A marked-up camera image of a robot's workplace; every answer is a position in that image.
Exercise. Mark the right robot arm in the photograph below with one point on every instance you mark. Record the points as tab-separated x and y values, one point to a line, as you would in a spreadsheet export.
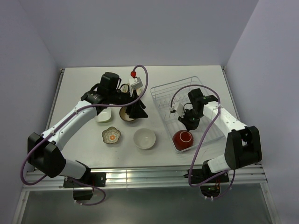
243	146

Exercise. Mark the red bowl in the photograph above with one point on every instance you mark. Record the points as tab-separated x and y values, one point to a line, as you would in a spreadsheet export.
183	140

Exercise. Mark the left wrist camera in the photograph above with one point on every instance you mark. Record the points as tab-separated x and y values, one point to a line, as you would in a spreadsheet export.
135	84

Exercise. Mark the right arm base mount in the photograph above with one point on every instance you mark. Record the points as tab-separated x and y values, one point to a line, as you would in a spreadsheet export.
212	182

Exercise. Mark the flower shaped patterned dish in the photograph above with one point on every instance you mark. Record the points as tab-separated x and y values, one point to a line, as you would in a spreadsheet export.
111	135

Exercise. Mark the floral leaf pattern bowl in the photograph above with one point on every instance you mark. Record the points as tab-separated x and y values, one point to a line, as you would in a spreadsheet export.
125	88

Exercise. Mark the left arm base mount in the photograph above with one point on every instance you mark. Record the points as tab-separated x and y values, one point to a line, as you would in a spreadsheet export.
84	180

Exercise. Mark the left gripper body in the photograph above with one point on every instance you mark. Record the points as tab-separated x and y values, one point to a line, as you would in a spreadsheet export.
128	98

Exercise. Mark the white square bowl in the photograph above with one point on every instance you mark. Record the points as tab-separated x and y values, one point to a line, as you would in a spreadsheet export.
104	116

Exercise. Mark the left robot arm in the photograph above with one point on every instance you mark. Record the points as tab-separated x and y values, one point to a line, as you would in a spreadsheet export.
44	150

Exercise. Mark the aluminium frame rail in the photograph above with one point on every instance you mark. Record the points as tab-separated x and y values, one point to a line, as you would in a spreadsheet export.
130	178

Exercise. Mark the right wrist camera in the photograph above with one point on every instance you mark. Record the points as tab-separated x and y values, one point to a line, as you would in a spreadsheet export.
177	108

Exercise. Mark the brown rimmed beige bowl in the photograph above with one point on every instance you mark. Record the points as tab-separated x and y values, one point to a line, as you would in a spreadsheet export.
124	116

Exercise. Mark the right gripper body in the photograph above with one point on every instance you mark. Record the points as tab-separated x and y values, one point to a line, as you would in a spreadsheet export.
191	118

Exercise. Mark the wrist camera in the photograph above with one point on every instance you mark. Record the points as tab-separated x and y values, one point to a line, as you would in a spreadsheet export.
135	84
177	108

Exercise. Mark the beige bowl with flower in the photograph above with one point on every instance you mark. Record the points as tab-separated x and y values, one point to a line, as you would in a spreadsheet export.
144	138

